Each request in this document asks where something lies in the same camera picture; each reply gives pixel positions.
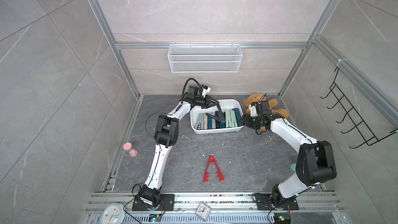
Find grey pliers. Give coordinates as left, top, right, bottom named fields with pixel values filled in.
left=196, top=113, right=204, bottom=130
left=211, top=119, right=216, bottom=129

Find aluminium frame rail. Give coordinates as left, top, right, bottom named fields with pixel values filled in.
left=88, top=0, right=140, bottom=99

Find beige wooden pliers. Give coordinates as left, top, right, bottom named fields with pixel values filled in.
left=203, top=113, right=208, bottom=130

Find light green pliers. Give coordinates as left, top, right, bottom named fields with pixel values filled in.
left=224, top=110, right=232, bottom=128
left=230, top=110, right=238, bottom=128

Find black corrugated cable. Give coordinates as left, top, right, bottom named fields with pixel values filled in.
left=181, top=77, right=201, bottom=102

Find dark teal pliers floor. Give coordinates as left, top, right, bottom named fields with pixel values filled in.
left=233, top=108, right=242, bottom=127

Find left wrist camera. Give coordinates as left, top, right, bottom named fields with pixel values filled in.
left=200, top=85, right=211, bottom=97

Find red pliers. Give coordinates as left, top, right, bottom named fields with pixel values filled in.
left=203, top=155, right=225, bottom=182

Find round white clock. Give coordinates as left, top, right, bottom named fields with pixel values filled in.
left=99, top=203, right=125, bottom=224

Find brown teddy bear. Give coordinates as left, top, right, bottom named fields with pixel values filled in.
left=239, top=93, right=289, bottom=134

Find black wall hook rack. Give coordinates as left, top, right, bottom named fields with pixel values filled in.
left=320, top=67, right=398, bottom=149

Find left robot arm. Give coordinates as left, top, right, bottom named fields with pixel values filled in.
left=135, top=85, right=210, bottom=210

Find white wire mesh basket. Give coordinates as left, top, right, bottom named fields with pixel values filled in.
left=167, top=44, right=243, bottom=73

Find small square clock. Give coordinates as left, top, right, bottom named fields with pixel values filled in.
left=195, top=202, right=211, bottom=222

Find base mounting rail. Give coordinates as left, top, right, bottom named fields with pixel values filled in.
left=84, top=191, right=350, bottom=224

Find white storage box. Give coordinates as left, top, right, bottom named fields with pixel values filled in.
left=190, top=99, right=243, bottom=134

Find pink sand timer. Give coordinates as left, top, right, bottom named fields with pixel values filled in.
left=123, top=142, right=138, bottom=157

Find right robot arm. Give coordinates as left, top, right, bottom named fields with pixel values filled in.
left=239, top=101, right=337, bottom=209

